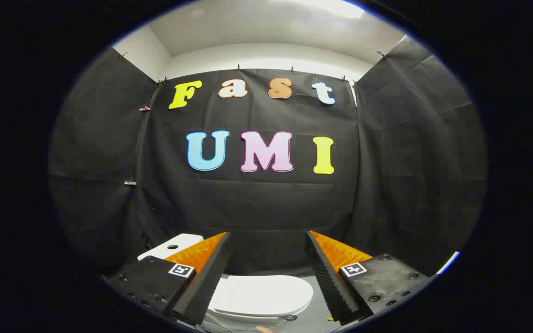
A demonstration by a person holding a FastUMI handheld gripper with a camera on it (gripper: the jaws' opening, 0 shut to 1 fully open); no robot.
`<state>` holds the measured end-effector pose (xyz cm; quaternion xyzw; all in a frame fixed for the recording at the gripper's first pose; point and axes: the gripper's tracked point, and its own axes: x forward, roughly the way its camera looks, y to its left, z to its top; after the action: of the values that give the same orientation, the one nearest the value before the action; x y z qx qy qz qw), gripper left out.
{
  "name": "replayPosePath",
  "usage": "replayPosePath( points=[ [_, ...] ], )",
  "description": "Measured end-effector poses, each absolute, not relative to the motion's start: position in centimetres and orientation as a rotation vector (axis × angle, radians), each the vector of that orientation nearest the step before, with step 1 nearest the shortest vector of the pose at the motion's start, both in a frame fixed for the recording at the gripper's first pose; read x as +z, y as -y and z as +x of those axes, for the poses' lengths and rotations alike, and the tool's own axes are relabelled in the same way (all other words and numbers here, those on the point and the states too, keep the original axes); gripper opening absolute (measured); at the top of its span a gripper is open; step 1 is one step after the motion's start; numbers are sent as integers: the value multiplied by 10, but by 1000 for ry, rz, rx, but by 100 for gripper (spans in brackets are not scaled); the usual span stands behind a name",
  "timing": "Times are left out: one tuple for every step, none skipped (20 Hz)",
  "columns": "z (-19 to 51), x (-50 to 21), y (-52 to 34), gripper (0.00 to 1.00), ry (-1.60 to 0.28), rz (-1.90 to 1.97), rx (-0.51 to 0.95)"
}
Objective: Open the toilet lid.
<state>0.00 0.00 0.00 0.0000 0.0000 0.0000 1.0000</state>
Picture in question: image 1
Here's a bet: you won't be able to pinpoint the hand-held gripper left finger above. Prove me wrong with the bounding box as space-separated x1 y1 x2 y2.
104 231 233 327

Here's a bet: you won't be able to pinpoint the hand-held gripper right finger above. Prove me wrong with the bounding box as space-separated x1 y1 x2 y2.
305 230 434 325

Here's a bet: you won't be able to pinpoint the white toilet lid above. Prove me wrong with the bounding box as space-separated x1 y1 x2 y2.
208 275 315 318

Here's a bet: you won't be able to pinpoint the white toilet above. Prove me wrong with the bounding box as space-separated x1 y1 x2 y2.
137 233 315 330

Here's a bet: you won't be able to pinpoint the white toilet seat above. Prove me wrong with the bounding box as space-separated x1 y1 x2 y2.
210 305 311 324

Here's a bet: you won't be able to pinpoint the black backdrop cloth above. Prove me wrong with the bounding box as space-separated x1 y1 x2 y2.
49 37 487 279

